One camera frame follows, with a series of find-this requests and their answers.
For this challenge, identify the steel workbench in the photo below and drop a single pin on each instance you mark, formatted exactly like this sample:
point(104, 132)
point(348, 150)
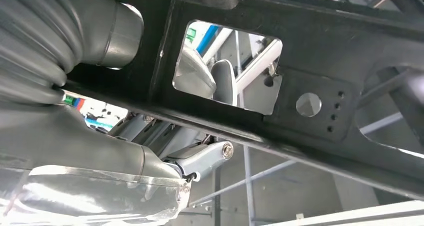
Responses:
point(249, 184)

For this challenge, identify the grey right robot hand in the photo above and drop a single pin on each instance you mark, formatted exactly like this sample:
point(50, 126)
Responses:
point(82, 171)

